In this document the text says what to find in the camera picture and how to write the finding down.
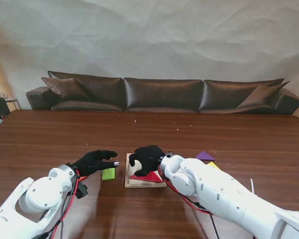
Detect purple tangram triangle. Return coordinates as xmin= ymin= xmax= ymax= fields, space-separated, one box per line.
xmin=194 ymin=151 xmax=216 ymax=162

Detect dark brown leather sofa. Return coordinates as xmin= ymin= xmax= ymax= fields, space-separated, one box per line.
xmin=25 ymin=71 xmax=299 ymax=116

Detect brown throw cushion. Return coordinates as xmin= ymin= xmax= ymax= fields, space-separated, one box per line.
xmin=236 ymin=81 xmax=291 ymax=109
xmin=41 ymin=77 xmax=90 ymax=102

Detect white crumpled backdrop sheet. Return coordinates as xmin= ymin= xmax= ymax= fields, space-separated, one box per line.
xmin=0 ymin=0 xmax=299 ymax=118

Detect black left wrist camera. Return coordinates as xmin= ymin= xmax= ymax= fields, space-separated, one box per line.
xmin=77 ymin=183 xmax=89 ymax=199

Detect small metal side table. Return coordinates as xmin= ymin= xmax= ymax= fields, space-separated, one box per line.
xmin=3 ymin=93 xmax=22 ymax=111

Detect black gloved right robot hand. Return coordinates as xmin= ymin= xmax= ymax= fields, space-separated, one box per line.
xmin=129 ymin=145 xmax=165 ymax=177

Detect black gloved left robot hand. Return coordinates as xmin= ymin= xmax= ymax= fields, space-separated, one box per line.
xmin=71 ymin=149 xmax=120 ymax=177

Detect red black left arm cables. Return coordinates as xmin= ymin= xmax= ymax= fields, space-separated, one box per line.
xmin=34 ymin=170 xmax=84 ymax=239

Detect light wooden square tray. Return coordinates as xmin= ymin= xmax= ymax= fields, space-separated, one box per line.
xmin=124 ymin=152 xmax=167 ymax=189

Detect green tangram square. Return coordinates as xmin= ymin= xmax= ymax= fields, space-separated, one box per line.
xmin=102 ymin=167 xmax=116 ymax=181

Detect large red tangram triangle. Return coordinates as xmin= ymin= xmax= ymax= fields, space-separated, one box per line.
xmin=129 ymin=171 xmax=163 ymax=184

